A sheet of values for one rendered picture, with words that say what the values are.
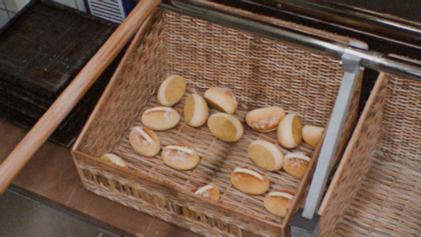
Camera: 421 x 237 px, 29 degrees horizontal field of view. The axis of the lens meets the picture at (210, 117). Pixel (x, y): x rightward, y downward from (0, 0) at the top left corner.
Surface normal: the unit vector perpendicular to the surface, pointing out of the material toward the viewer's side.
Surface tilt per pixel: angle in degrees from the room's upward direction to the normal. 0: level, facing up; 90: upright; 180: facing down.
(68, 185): 0
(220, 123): 51
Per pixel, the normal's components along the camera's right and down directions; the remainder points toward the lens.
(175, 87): 0.59, -0.18
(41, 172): -0.11, -0.66
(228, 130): -0.50, 0.10
